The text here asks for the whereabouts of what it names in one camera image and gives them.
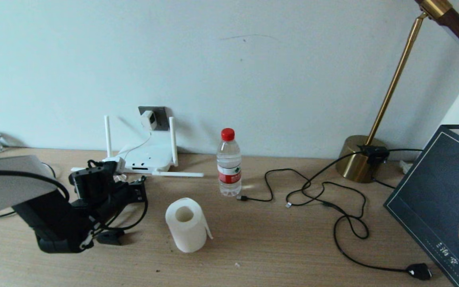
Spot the white power adapter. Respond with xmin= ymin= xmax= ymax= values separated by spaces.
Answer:
xmin=141 ymin=110 xmax=157 ymax=131

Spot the black USB cable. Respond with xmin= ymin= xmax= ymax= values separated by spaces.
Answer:
xmin=237 ymin=168 xmax=314 ymax=208

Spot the grey wall socket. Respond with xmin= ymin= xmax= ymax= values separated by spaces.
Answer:
xmin=139 ymin=106 xmax=171 ymax=131

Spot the brass desk lamp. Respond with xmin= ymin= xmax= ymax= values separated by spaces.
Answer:
xmin=335 ymin=0 xmax=459 ymax=183

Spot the white toilet paper roll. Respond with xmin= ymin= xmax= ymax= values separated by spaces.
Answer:
xmin=165 ymin=198 xmax=213 ymax=254

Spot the white router with antennas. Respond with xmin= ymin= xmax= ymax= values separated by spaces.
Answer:
xmin=71 ymin=116 xmax=205 ymax=179

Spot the black ethernet cable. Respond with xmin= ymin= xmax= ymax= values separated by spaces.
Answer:
xmin=0 ymin=161 xmax=149 ymax=232

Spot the dark blue gift bag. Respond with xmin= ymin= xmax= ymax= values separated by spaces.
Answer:
xmin=384 ymin=120 xmax=459 ymax=287

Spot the small black plastic clip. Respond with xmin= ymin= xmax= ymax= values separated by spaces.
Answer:
xmin=96 ymin=230 xmax=126 ymax=245

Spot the black lamp power cord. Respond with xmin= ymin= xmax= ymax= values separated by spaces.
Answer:
xmin=285 ymin=148 xmax=433 ymax=281

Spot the thin white adapter cable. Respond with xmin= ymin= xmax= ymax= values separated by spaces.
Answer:
xmin=112 ymin=130 xmax=153 ymax=182

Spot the clear water bottle red cap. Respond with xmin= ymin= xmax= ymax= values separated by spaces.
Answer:
xmin=216 ymin=128 xmax=242 ymax=197

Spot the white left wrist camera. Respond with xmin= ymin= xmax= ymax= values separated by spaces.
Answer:
xmin=103 ymin=157 xmax=126 ymax=173

